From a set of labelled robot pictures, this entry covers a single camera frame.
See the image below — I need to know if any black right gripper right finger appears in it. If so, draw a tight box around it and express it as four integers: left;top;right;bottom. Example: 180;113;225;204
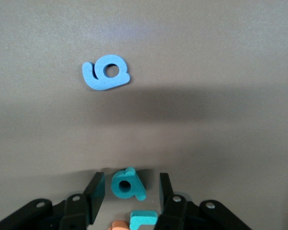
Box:
155;172;255;230

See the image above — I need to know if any blue foam letter g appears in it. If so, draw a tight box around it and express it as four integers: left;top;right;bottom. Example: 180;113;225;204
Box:
82;54;131;91

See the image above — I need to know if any brown table cover sheet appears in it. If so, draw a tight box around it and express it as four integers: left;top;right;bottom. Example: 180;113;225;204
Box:
0;0;288;230

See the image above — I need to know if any teal foam letter r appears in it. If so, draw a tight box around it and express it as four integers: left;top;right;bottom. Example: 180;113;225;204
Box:
130;209;158;230

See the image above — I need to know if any orange foam letter e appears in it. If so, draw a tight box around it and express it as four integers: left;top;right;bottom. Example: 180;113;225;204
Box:
108;220;132;230

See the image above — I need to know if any teal foam letter d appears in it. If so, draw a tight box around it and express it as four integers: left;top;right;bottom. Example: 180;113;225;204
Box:
111;167;147;201

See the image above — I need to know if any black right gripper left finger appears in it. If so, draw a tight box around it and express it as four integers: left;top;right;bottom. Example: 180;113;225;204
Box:
0;172;106;230

